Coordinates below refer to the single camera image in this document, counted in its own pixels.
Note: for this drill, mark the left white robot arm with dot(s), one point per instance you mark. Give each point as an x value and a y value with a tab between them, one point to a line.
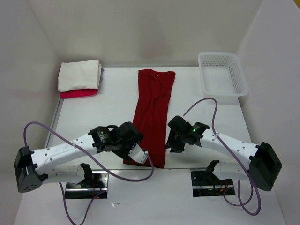
36	167

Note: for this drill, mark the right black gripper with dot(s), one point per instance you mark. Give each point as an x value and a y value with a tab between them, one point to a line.
175	147

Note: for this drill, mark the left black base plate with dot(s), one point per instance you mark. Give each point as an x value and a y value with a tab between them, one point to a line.
90	189

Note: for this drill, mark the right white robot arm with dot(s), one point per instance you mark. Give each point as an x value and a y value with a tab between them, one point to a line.
257	162

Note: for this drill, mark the dark red t shirt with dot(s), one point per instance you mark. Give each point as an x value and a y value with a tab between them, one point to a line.
150	116

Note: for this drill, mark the pink t shirt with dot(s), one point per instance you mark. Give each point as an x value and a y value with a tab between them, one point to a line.
78	93

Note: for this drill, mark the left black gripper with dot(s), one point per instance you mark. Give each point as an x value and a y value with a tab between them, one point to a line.
123	153

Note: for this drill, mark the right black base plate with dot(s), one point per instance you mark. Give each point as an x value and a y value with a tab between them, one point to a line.
204	185

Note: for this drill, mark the lavender t shirt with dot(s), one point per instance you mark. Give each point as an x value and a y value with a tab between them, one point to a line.
101	74

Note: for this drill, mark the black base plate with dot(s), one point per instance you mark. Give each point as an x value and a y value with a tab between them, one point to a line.
90	189
204	185

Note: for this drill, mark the white plastic laundry basket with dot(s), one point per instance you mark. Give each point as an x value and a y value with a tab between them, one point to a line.
222	75

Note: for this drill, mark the cream white t shirt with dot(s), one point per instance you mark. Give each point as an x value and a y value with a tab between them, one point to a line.
79	75

